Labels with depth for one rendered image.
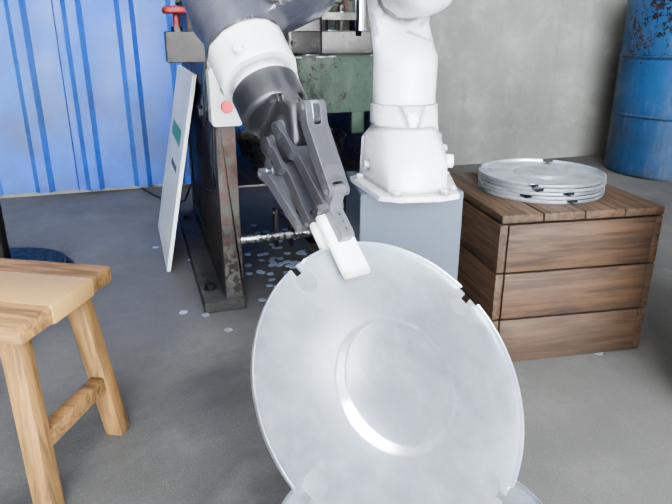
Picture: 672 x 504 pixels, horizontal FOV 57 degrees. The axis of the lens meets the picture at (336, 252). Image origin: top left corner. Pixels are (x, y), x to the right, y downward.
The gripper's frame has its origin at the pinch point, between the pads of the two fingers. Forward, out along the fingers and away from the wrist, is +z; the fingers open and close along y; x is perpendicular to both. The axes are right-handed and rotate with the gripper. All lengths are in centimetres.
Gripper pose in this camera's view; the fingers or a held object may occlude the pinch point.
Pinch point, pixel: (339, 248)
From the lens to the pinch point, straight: 60.7
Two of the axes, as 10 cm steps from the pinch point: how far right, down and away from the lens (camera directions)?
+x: 8.0, -1.8, 5.8
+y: 4.5, -4.6, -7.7
